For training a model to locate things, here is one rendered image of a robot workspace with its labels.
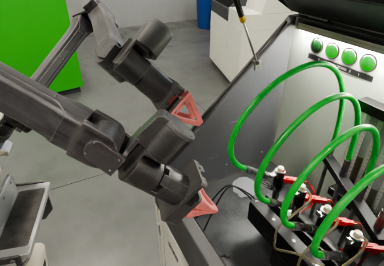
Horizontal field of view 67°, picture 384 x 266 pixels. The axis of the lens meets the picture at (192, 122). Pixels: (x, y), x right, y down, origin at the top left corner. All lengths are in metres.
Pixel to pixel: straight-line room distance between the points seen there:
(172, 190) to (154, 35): 0.29
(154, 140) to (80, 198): 2.04
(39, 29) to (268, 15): 2.57
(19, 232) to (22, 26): 3.05
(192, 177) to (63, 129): 0.22
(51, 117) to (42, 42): 3.38
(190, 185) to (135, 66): 0.24
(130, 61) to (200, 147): 0.59
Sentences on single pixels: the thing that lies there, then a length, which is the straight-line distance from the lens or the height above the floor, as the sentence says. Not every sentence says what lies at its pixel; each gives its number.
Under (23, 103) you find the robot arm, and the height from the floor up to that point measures 1.47.
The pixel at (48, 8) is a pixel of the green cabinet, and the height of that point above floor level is 1.05.
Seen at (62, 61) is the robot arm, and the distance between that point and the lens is 0.98.
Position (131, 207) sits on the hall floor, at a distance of 2.29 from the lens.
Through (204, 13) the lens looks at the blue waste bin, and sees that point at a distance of 6.87.
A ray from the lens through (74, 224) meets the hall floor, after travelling 2.29.
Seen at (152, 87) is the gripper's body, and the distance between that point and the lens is 0.57.
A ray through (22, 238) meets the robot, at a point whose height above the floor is 1.04.
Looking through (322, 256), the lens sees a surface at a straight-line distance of 0.68.
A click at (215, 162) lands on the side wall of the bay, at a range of 1.16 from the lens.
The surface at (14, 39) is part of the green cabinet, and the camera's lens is 3.77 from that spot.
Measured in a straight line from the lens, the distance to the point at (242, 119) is 0.65.
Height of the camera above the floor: 1.66
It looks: 31 degrees down
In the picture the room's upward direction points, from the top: straight up
